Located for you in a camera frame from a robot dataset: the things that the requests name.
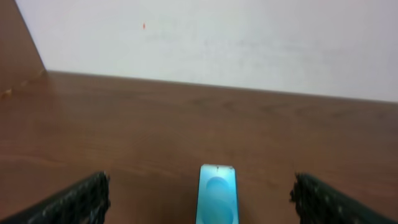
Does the blue Galaxy smartphone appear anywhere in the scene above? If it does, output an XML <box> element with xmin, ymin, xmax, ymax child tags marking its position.
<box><xmin>195</xmin><ymin>164</ymin><xmax>239</xmax><ymax>224</ymax></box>

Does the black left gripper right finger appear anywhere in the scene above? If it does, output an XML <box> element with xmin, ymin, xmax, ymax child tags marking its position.
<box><xmin>290</xmin><ymin>173</ymin><xmax>397</xmax><ymax>224</ymax></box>

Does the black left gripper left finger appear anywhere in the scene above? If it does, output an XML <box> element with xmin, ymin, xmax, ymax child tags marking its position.
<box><xmin>1</xmin><ymin>171</ymin><xmax>111</xmax><ymax>224</ymax></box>

